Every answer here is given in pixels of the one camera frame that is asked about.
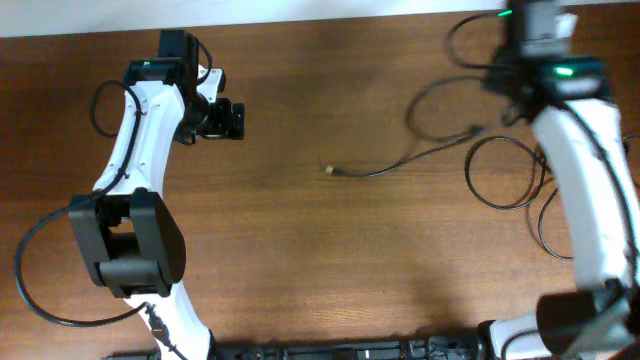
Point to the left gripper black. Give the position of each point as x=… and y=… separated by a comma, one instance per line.
x=223, y=128

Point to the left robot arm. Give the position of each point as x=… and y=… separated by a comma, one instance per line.
x=128, y=239

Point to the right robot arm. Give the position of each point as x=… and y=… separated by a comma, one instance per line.
x=576, y=122

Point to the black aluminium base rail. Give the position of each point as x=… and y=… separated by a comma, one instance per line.
x=432, y=348

